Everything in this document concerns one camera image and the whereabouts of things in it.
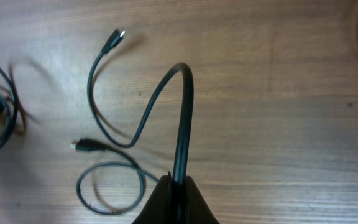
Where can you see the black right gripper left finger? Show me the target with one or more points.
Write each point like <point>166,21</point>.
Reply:
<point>155,210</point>

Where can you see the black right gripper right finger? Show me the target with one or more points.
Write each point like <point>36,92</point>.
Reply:
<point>196,208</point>

